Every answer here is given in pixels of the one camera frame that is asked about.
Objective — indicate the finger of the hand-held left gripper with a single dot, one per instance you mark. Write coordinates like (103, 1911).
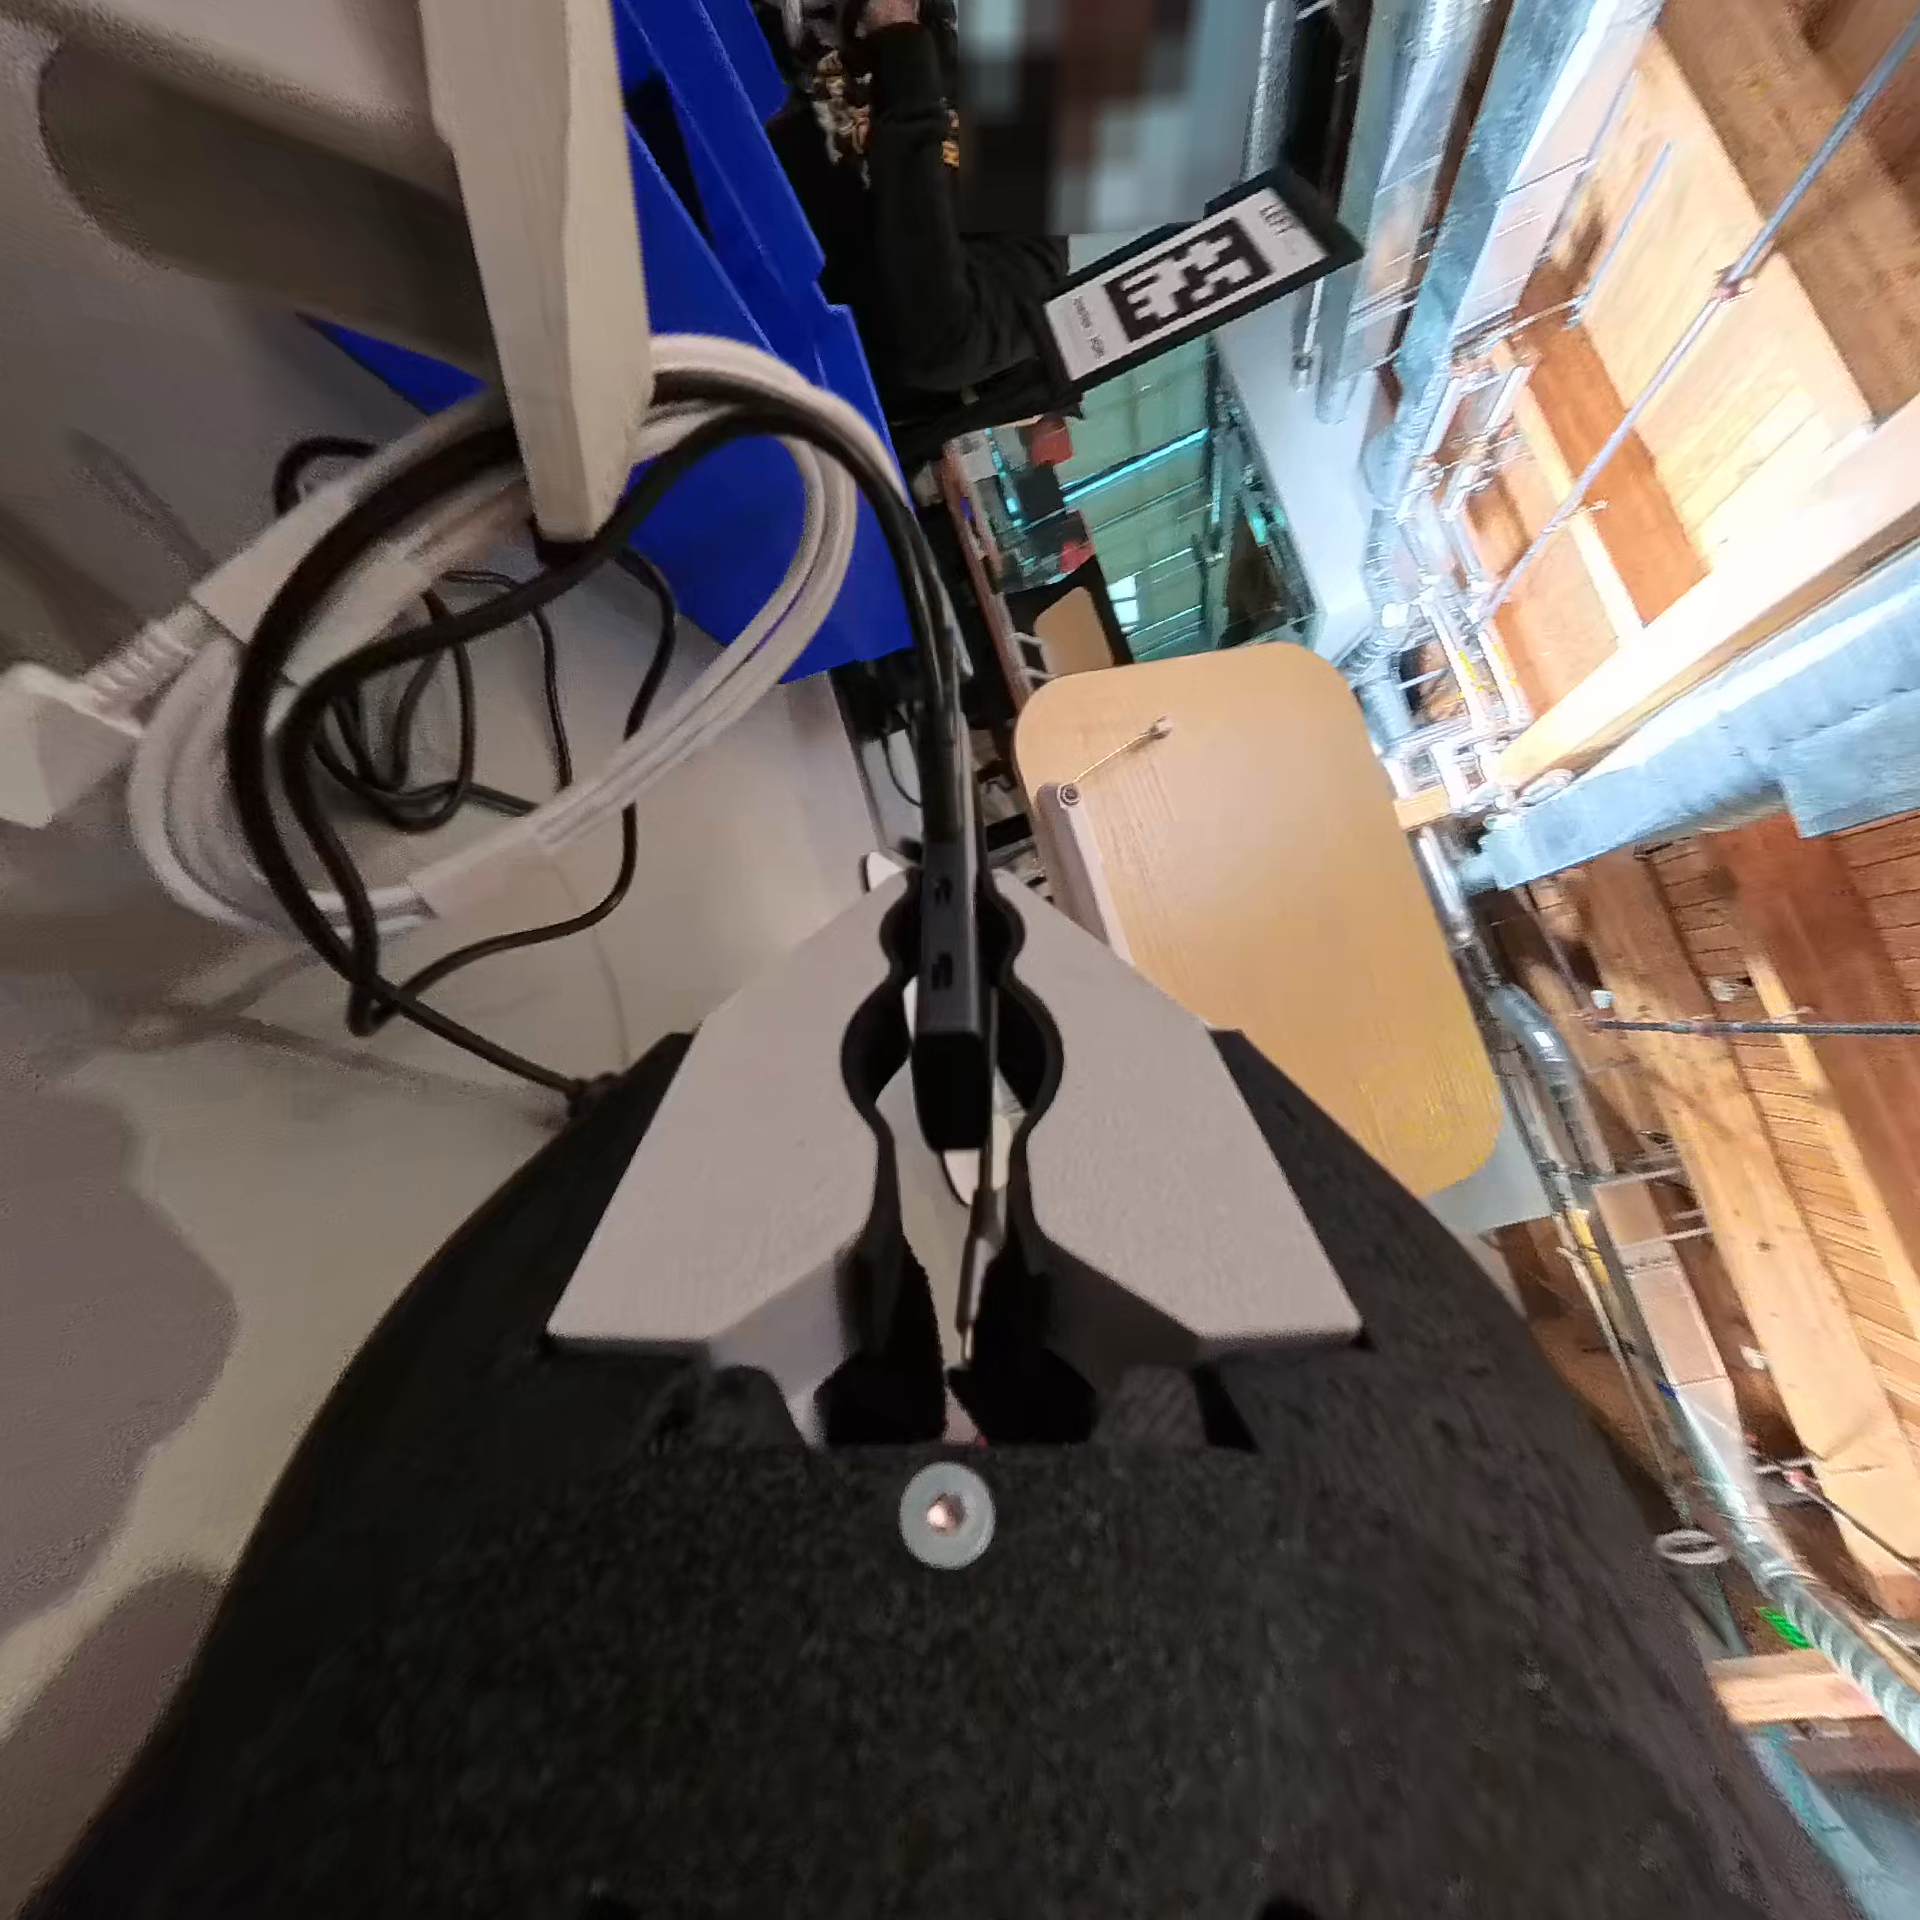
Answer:
(269, 136)
(548, 224)

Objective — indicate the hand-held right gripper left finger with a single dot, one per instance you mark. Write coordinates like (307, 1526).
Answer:
(720, 1202)

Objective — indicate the grey desk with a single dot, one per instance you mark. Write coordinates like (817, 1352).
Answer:
(720, 841)

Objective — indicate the glass walled enclosure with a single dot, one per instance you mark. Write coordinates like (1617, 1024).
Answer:
(1140, 494)

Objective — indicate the silver ventilation duct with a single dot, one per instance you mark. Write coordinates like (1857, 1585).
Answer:
(1441, 224)

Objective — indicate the blue storage bin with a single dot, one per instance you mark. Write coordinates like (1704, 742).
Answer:
(751, 494)

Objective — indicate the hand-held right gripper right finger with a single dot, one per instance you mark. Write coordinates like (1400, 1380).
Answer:
(1185, 1186)

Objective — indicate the printed marker sign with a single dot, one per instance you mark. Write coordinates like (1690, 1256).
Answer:
(1185, 286)

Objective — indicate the wooden book stand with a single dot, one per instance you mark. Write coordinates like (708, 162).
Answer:
(1277, 902)

